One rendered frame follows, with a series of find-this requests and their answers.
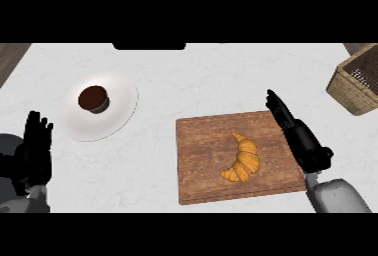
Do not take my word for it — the white round plate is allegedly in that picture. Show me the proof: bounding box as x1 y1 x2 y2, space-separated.
59 70 140 143

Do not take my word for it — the brown wooden cutting board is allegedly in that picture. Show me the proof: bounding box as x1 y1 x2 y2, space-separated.
174 110 308 206

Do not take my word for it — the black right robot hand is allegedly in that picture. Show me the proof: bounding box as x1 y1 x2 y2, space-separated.
264 88 335 174

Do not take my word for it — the golden croissant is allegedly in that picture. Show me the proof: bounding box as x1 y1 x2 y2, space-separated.
218 131 261 183

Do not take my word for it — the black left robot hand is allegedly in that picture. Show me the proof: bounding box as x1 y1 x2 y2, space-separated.
0 110 54 197

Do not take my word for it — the wicker basket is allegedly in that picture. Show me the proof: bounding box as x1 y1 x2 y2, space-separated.
324 43 378 117

